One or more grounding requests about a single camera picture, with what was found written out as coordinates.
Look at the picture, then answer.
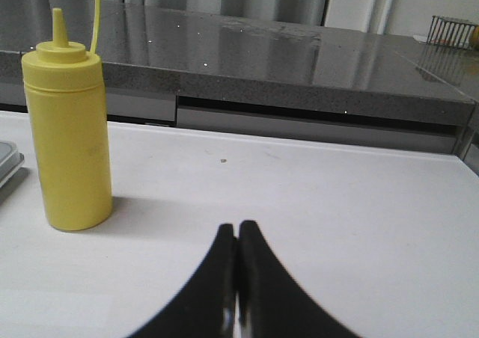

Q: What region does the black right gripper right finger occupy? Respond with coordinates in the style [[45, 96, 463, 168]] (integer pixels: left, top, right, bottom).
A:
[[238, 221, 357, 337]]

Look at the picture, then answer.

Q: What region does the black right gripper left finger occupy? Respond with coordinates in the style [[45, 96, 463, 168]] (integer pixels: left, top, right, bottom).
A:
[[131, 224, 237, 337]]

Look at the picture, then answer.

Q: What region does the yellow squeeze bottle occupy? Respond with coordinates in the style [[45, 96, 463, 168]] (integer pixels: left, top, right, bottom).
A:
[[21, 0, 112, 231]]

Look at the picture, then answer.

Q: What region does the grey digital kitchen scale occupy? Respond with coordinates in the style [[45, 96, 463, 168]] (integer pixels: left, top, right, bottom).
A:
[[1, 141, 29, 204]]

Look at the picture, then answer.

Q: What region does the grey stone counter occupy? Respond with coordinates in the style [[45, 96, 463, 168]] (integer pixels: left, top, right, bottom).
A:
[[0, 0, 479, 156]]

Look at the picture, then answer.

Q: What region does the dark wire rack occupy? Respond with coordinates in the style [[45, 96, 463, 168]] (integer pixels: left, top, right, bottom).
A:
[[426, 15, 478, 49]]

